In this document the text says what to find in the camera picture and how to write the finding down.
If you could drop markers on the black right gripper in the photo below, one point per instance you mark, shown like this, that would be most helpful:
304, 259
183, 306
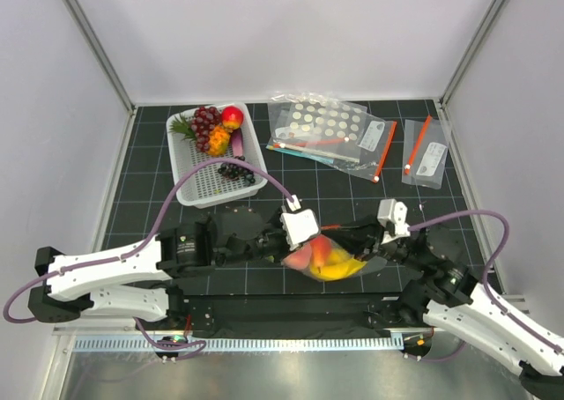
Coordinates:
362, 235

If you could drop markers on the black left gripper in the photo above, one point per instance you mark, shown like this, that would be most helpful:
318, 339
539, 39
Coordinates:
284, 252

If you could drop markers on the clear zip bag orange zipper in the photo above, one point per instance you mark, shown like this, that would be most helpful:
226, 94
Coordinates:
339, 255

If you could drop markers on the yellow toy banana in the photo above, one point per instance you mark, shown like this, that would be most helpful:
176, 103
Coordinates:
337, 271

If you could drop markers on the pink toy peach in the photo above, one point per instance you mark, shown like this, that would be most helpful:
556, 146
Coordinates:
299, 259

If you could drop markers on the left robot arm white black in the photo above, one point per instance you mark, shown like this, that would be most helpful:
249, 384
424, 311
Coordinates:
139, 279

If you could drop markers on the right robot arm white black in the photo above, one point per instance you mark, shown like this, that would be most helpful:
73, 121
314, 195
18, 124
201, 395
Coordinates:
450, 297

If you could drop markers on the zip bag orange zipper right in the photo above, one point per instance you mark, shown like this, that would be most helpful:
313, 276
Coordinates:
425, 151

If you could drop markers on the zip bag orange zipper middle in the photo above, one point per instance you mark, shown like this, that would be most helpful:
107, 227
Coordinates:
374, 142

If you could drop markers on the zip bag with dotted sheet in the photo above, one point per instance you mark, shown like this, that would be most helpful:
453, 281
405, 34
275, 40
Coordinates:
317, 125

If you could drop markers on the black grid cutting mat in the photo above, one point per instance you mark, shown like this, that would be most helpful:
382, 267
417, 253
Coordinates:
144, 179

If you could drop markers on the dark blue toy grape bunch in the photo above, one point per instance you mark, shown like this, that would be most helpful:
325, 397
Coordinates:
233, 172

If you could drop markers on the purple toy eggplant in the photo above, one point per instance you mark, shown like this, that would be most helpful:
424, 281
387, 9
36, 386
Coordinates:
237, 144

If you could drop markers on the orange toy pineapple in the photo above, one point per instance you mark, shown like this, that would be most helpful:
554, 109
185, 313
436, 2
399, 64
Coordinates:
219, 141

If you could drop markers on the red yellow toy apple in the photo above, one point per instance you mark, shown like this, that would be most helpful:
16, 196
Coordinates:
232, 118

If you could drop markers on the purple toy grape bunch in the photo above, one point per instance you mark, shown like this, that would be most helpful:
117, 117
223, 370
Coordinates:
204, 120

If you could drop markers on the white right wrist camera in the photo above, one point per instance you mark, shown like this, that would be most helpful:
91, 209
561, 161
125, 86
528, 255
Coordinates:
391, 216

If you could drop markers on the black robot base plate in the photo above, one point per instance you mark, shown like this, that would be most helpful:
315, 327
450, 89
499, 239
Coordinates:
288, 316

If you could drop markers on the slotted metal cable duct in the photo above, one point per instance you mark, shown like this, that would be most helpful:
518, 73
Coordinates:
133, 343

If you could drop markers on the right aluminium frame post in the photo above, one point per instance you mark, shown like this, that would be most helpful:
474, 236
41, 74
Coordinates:
478, 39

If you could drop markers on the aluminium frame post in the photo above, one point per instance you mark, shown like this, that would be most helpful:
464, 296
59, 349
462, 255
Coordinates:
77, 13
478, 39

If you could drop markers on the left aluminium frame post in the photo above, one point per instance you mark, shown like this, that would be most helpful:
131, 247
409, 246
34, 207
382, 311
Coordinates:
77, 13

